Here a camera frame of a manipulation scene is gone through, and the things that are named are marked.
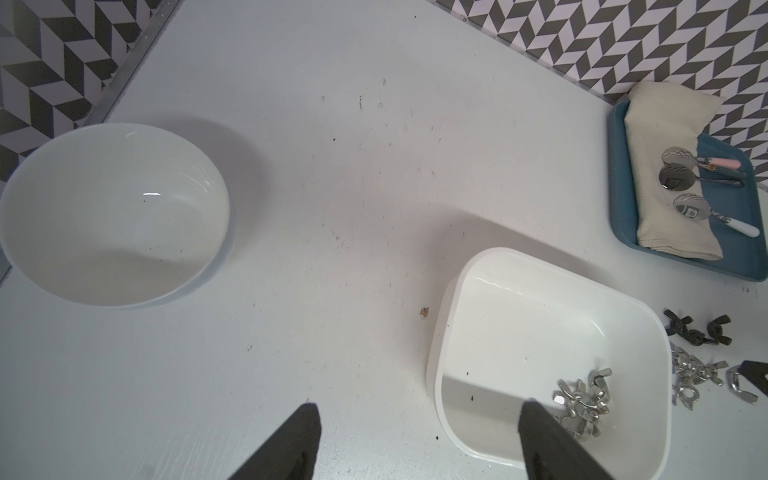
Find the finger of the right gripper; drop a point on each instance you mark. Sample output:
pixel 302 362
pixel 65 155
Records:
pixel 756 373

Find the dark handled spoon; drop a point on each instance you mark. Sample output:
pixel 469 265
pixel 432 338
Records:
pixel 696 178

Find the white round bowl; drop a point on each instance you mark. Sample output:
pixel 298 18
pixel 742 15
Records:
pixel 114 215

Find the black wing nut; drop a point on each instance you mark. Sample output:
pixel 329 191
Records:
pixel 715 330
pixel 679 326

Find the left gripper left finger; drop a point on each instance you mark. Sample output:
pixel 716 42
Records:
pixel 290 452

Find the removed silver wing nuts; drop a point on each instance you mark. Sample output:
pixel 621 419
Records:
pixel 689 372

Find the beige cloth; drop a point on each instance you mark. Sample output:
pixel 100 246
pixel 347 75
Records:
pixel 661 116

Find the teal tray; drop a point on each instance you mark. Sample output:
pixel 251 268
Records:
pixel 743 257

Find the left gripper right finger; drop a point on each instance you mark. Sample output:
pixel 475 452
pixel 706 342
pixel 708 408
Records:
pixel 550 452

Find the pink handled spoon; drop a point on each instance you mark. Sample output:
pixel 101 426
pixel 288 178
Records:
pixel 677 155

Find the silver wing nut pile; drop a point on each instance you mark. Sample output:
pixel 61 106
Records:
pixel 584 403

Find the white storage box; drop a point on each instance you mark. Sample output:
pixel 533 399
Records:
pixel 511 327

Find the white handled spoon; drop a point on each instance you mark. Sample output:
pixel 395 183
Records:
pixel 696 207

